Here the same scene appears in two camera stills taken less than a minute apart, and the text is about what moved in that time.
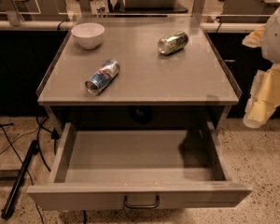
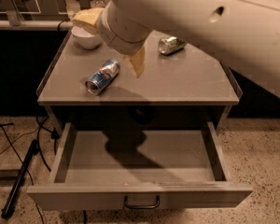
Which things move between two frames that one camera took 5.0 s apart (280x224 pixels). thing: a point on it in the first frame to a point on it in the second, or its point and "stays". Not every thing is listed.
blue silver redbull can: (109, 70) stays
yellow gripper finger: (254, 39) to (117, 31)
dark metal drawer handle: (142, 205) stays
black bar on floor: (21, 175) stays
